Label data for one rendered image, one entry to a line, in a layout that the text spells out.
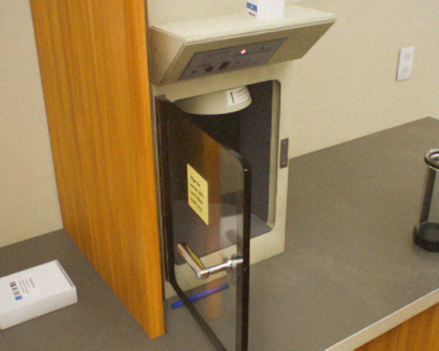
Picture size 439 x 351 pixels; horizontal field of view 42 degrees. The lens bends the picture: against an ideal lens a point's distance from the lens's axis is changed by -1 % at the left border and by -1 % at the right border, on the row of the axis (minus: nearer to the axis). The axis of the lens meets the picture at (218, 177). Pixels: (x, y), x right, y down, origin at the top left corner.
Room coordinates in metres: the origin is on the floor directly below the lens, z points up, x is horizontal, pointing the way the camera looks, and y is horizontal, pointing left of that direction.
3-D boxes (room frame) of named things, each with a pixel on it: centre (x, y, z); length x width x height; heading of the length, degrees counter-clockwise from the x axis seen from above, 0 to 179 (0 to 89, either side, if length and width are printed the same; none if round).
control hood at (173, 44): (1.00, -0.05, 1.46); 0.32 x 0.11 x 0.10; 123
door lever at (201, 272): (0.74, 0.02, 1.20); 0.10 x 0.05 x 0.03; 26
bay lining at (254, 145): (1.15, 0.05, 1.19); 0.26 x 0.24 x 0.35; 123
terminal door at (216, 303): (0.81, 0.03, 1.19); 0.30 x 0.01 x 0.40; 26
